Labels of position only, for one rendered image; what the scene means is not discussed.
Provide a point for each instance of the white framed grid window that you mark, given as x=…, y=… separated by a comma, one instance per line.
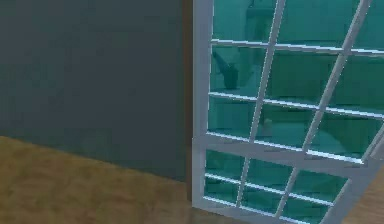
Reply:
x=202, y=100

